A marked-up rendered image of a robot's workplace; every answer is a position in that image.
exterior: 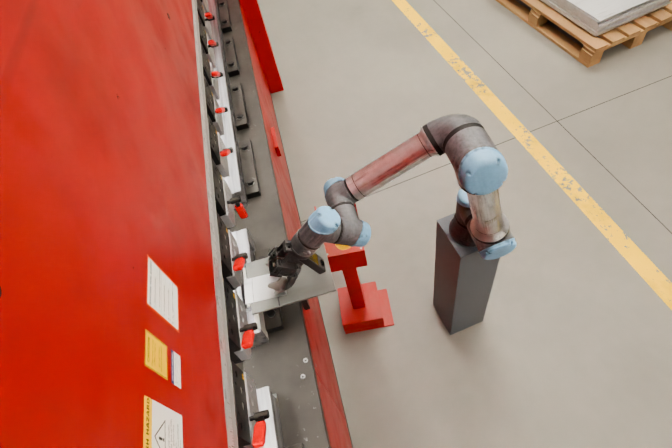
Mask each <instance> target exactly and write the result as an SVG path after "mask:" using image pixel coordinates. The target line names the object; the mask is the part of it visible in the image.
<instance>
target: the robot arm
mask: <svg viewBox="0 0 672 448"><path fill-rule="evenodd" d="M444 153H446V155H447V157H448V159H449V161H450V162H451V164H452V166H453V169H454V171H455V174H456V178H457V182H458V185H459V187H460V189H459V191H458V195H457V197H456V200H457V203H456V213H455V214H454V216H453V217H452V218H451V220H450V224H449V232H450V235H451V236H452V238H453V239H454V240H455V241H456V242H457V243H459V244H461V245H463V246H467V247H477V249H478V251H479V254H480V255H481V257H482V258H483V259H485V260H493V259H497V258H500V257H502V256H505V255H507V254H508V253H510V252H511V251H513V250H514V249H515V247H516V245H517V243H516V241H515V238H514V237H513V236H512V234H511V232H510V227H509V222H508V219H507V217H506V216H505V215H504V214H503V213H502V209H501V202H500V196H499V189H498V188H499V187H501V186H502V185H503V181H505V180H506V178H507V176H508V166H507V164H506V161H505V158H504V157H503V155H502V154H501V153H500V152H499V151H498V149H497V147H496V146H495V144H494V143H493V141H492V140H491V138H490V137H489V135H488V133H487V132H486V130H485V129H484V127H483V125H482V124H481V123H480V122H479V121H478V120H477V119H476V118H474V117H472V116H469V115H465V114H451V115H446V116H442V117H439V118H436V119H434V120H432V121H430V122H428V123H427V124H425V125H424V126H422V127H421V130H420V132H419V133H418V134H416V135H415V136H413V137H411V138H410V139H408V140H407V141H405V142H403V143H402V144H400V145H399V146H397V147H395V148H394V149H392V150H391V151H389V152H387V153H386V154H384V155H383V156H381V157H379V158H378V159H376V160H375V161H373V162H372V163H370V164H368V165H367V166H365V167H364V168H362V169H360V170H359V171H357V172H356V173H354V174H352V175H351V176H349V177H348V178H346V179H344V178H342V177H335V178H331V179H329V180H328V181H327V182H326V183H325V184H324V188H323V189H324V194H325V200H326V202H327V205H328V206H321V207H319V208H317V209H316V211H314V212H313V213H312V214H311V215H310V216H309V218H308V220H307V221H306V222H305V223H304V224H303V226H302V227H301V228H300V229H299V230H298V231H297V232H296V234H295V235H294V236H293V237H292V239H291V240H284V241H283V242H282V243H281V245H280V246H274V248H273V249H272V250H271V251H270V253H269V254H268V255H267V256H270V257H269V258H268V259H269V263H266V266H268V267H269V271H270V276H275V277H280V278H279V279H278V280H277V281H275V282H271V283H269V284H268V288H271V289H274V290H275V292H274V294H280V293H282V292H284V291H286V290H288V289H289V288H291V287H292V286H293V285H294V283H295V281H296V279H297V277H298V275H299V273H300V271H301V266H302V265H303V263H304V264H305V265H307V266H308V267H309V268H311V269H312V270H314V271H315V272H317V273H318V274H322V273H324V272H326V269H325V263H324V259H323V258H321V257H320V256H319V255H317V254H316V253H315V252H316V251H317V250H318V249H319V248H320V247H321V245H322V244H323V243H333V244H340V245H347V246H350V247H353V246H356V247H363V246H365V245H366V244H367V243H368V242H369V240H370V237H371V227H370V225H369V224H368V223H367V222H364V221H363V220H359V218H358V215H357V212H356V209H355V206H354V203H356V202H357V201H359V200H361V199H362V198H364V197H366V196H367V195H369V194H371V193H372V192H374V191H376V190H377V189H379V188H381V187H382V186H384V185H386V184H387V183H389V182H391V181H392V180H394V179H396V178H397V177H399V176H401V175H402V174H404V173H406V172H407V171H409V170H411V169H412V168H414V167H416V166H417V165H419V164H421V163H422V162H424V161H426V160H427V159H429V158H431V157H432V156H441V155H443V154H444ZM274 249H275V251H274V252H273V253H272V251H273V250H274ZM271 253H272V254H271Z"/></svg>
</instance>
